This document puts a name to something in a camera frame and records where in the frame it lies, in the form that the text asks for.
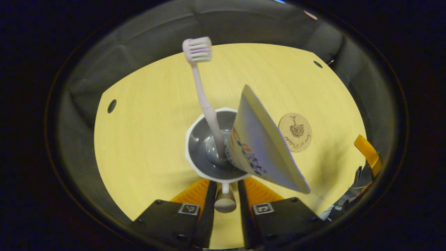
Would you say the white toothpaste tube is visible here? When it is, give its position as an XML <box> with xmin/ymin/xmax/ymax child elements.
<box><xmin>225</xmin><ymin>84</ymin><xmax>311</xmax><ymax>195</ymax></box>

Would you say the wooden desktop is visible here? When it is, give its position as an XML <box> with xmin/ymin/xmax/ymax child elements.
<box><xmin>94</xmin><ymin>43</ymin><xmax>368</xmax><ymax>250</ymax></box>

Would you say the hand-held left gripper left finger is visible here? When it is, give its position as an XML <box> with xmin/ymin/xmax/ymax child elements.
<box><xmin>130</xmin><ymin>178</ymin><xmax>218</xmax><ymax>250</ymax></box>

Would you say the pale pink toothbrush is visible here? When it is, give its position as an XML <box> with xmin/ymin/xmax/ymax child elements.
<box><xmin>182</xmin><ymin>37</ymin><xmax>229</xmax><ymax>161</ymax></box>

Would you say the white cup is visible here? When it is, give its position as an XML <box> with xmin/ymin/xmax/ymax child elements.
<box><xmin>185</xmin><ymin>107</ymin><xmax>251</xmax><ymax>214</ymax></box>

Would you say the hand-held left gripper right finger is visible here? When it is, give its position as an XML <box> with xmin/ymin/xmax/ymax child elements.
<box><xmin>237</xmin><ymin>176</ymin><xmax>325</xmax><ymax>250</ymax></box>

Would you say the round cork coaster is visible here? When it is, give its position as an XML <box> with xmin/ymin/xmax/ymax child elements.
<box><xmin>278</xmin><ymin>112</ymin><xmax>313</xmax><ymax>153</ymax></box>

